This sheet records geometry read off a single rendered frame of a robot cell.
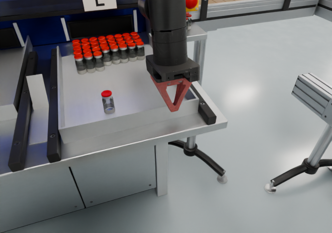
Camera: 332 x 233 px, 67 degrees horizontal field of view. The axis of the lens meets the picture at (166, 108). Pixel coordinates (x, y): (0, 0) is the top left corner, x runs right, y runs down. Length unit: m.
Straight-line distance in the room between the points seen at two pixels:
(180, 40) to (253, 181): 1.24
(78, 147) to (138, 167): 0.72
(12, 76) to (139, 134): 0.38
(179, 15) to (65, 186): 0.94
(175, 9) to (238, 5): 0.65
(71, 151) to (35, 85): 0.18
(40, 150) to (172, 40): 0.29
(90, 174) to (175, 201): 0.50
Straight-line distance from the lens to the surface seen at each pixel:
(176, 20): 0.39
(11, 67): 0.77
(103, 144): 0.46
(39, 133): 0.52
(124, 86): 0.59
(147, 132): 0.47
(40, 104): 0.58
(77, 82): 0.63
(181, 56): 0.41
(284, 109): 2.10
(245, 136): 1.77
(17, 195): 1.20
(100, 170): 1.12
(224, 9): 1.00
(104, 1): 0.73
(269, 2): 1.10
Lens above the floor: 1.21
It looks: 39 degrees down
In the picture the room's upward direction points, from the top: straight up
